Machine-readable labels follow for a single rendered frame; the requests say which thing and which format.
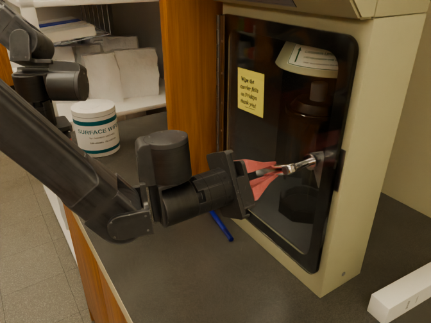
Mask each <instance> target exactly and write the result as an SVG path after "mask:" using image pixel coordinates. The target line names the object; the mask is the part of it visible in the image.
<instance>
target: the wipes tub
mask: <svg viewBox="0 0 431 323"><path fill-rule="evenodd" d="M71 113H72V120H73V123H74V129H75V133H76V139H77V142H78V147H80V148H81V149H82V150H83V151H85V152H86V153H87V154H88V155H89V156H91V157H92V158H99V157H104V156H108V155H111V154H114V153H115V152H117V151H118V150H119V148H120V139H119V130H118V125H117V115H116V110H115V103H114V102H113V101H111V100H108V99H88V100H86V101H80V102H78V103H75V104H74V105H72V106H71Z"/></svg>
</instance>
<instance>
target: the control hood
mask: <svg viewBox="0 0 431 323"><path fill-rule="evenodd" d="M213 1H220V2H226V3H235V4H245V5H250V6H259V7H265V8H274V9H280V10H289V11H295V12H304V13H313V14H319V15H328V16H334V17H343V18H348V19H358V20H364V19H371V17H373V16H374V13H375V7H376V0H293V1H294V3H295V5H296V6H297V7H291V6H281V5H275V4H265V3H254V2H249V1H238V0H213Z"/></svg>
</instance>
